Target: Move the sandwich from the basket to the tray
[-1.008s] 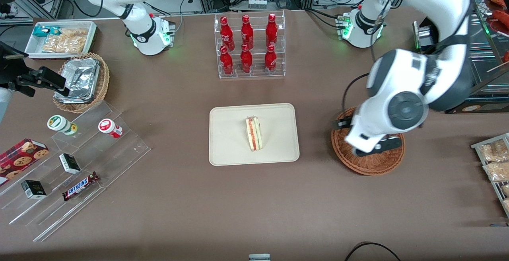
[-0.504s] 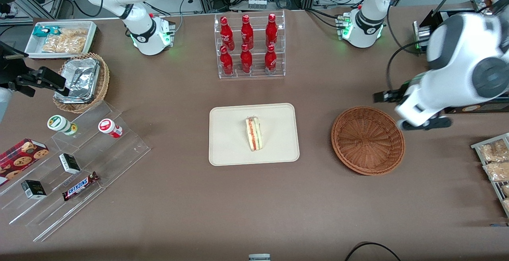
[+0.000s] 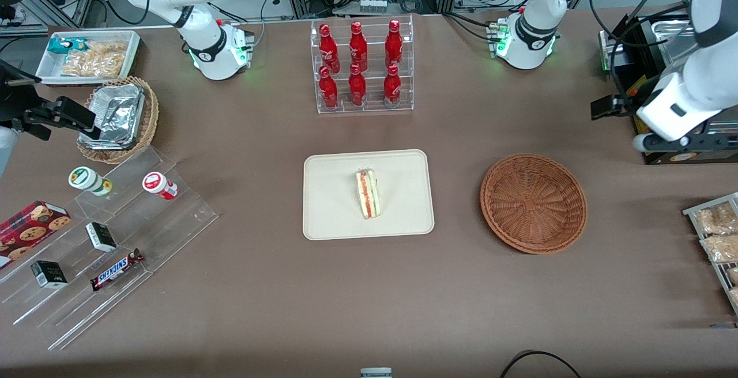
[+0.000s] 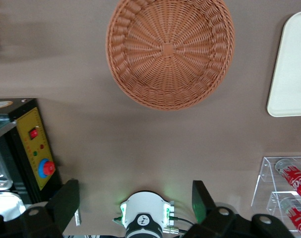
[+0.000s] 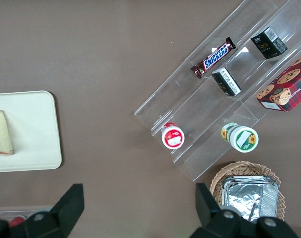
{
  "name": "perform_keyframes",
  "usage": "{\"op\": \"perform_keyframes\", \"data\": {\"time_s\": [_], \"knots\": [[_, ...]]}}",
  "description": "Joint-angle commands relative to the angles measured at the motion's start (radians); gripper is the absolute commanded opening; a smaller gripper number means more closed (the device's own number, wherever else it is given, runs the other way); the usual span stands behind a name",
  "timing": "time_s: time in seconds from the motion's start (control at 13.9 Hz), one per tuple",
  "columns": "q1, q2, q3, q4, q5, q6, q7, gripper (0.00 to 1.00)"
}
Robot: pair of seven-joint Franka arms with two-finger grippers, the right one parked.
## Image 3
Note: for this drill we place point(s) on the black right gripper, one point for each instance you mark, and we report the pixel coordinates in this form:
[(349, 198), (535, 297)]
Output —
[(12, 103)]

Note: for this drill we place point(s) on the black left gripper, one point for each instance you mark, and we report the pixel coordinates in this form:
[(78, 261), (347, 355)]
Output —
[(630, 103)]

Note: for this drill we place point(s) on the triangular sandwich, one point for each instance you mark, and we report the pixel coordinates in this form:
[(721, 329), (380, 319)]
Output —
[(367, 193)]

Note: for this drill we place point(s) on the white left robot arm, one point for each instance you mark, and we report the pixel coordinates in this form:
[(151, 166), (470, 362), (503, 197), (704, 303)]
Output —
[(533, 44)]

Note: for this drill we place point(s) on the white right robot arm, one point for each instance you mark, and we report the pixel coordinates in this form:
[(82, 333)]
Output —
[(213, 58)]

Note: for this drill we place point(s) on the small tan wicker basket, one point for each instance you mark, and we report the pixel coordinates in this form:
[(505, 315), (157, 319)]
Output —
[(149, 118)]

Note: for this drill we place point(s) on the large brown wicker basket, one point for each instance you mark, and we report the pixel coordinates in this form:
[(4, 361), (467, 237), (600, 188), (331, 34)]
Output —
[(533, 202)]

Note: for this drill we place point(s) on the cream plastic tray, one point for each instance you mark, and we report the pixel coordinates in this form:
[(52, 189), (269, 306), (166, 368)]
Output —
[(331, 199)]

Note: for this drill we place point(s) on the crumpled aluminium foil container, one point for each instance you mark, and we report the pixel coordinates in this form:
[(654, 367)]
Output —
[(118, 110)]

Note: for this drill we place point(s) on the clear bag of crackers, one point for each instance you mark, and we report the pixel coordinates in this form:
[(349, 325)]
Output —
[(109, 48), (92, 65)]

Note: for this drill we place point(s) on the white rectangular bin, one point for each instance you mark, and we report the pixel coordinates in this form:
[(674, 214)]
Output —
[(47, 70)]

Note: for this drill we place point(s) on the green lid white jar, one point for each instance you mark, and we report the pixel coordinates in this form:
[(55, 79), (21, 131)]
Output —
[(86, 179)]

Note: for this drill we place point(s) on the teal snack packet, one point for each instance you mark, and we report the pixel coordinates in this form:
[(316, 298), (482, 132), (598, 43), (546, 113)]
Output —
[(60, 45)]

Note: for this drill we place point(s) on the black food warmer machine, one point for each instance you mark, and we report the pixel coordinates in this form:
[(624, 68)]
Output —
[(640, 38)]

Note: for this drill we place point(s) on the red lid white jar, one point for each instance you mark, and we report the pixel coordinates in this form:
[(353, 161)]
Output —
[(157, 184)]

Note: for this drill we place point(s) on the small black carton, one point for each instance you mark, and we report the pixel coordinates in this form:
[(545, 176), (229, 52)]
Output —
[(48, 274), (101, 237)]

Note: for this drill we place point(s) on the red cookie box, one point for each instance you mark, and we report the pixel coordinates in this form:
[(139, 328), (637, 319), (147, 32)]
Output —
[(29, 231)]

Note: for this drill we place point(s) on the clear acrylic stepped shelf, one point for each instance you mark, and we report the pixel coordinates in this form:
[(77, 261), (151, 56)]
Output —
[(167, 228)]

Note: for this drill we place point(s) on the clear bag of pastries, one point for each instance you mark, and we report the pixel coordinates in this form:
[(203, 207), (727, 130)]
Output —
[(718, 218), (720, 248), (733, 275), (734, 297)]

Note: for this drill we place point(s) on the Snickers chocolate bar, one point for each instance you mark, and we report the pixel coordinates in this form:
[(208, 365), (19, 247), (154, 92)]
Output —
[(115, 269)]

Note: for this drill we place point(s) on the red cola bottle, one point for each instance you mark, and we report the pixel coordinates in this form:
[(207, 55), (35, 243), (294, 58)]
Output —
[(328, 91), (392, 89), (328, 49), (394, 46), (358, 48), (357, 89)]

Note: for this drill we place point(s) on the clear acrylic bottle rack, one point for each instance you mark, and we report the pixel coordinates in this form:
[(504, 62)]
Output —
[(372, 107)]

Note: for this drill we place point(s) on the white power strip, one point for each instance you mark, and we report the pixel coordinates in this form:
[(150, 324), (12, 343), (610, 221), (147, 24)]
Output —
[(373, 4)]

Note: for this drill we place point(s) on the grey device edge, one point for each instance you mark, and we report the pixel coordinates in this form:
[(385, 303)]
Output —
[(376, 373)]

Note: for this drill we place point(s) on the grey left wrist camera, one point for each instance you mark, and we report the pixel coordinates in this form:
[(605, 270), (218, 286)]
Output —
[(692, 140)]

